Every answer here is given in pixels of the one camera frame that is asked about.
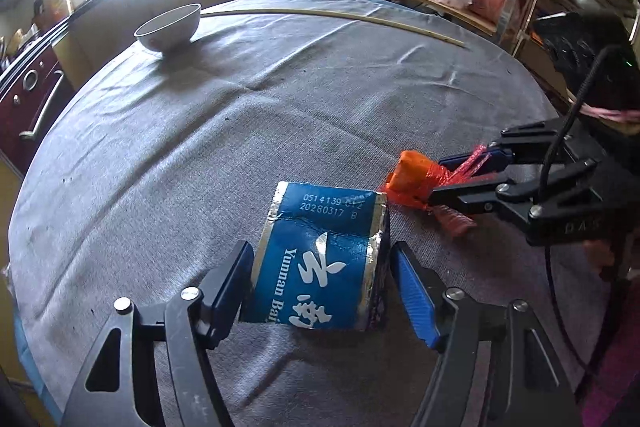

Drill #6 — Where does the long wooden stick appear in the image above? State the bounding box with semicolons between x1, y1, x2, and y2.
199;7;468;49

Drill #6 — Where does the black cable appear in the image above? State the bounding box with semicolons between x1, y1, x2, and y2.
537;43;632;373

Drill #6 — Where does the grey tablecloth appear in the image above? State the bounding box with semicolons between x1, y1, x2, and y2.
9;0;582;426

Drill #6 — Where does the white ceramic bowl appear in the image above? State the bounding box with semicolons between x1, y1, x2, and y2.
134;3;202;53

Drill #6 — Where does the blue toothpaste box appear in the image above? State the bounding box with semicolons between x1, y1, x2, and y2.
240;181;390;332

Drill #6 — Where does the dark red oven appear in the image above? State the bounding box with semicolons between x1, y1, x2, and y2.
1;46;75;176

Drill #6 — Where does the orange snack wrapper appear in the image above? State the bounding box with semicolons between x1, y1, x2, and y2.
381;145;488;237

